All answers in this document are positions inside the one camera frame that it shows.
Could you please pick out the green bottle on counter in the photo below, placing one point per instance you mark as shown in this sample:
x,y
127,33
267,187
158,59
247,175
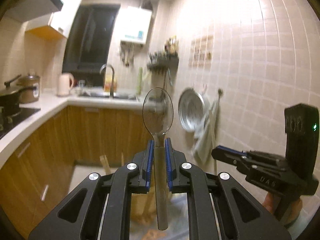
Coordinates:
x,y
139,81

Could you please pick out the black frying pan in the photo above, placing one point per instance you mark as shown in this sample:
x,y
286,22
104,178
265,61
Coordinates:
x,y
11,93

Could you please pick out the white water heater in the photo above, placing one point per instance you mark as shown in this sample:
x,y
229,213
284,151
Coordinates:
x,y
132,25

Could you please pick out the grey hanging towel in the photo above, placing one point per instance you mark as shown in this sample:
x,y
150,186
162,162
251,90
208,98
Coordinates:
x,y
205,134

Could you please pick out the wooden chopstick bundle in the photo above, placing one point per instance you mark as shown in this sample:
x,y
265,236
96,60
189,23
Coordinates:
x,y
108,167

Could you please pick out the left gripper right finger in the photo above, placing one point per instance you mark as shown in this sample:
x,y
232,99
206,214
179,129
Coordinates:
x,y
218,206

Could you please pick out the white electric kettle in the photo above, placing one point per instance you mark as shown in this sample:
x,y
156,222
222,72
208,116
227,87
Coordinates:
x,y
64,84

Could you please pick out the chrome sink faucet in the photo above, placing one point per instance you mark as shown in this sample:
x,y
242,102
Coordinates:
x,y
104,67

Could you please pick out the orange bottle by sink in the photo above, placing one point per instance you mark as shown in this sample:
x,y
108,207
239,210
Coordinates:
x,y
108,82

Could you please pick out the person's right hand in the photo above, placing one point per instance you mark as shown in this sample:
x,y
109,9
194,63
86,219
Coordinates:
x,y
296,207

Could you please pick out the grey-handled clear spoon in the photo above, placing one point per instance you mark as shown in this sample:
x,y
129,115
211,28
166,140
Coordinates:
x,y
158,115

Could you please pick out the range hood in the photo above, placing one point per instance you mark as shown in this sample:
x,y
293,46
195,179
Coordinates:
x,y
25,10

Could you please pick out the wooden base cabinets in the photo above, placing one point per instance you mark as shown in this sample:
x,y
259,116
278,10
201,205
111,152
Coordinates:
x,y
37,175

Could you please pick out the yellow plastic utensil basket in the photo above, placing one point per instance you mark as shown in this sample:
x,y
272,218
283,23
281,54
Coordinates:
x,y
143,207

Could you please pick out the dark kitchen window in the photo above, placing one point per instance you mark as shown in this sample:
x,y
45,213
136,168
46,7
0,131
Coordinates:
x,y
90,37

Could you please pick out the gas stove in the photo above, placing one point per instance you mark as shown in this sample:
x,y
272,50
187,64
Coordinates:
x,y
10,122

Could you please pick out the metal steamer tray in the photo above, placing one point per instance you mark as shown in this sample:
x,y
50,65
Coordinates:
x,y
191,109

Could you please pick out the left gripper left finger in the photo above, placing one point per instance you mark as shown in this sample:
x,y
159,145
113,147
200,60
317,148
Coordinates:
x,y
100,206

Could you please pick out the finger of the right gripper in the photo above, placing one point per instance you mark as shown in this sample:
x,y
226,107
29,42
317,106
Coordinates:
x,y
239,159

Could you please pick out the black wall spice rack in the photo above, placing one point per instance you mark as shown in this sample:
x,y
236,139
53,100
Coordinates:
x,y
162,61

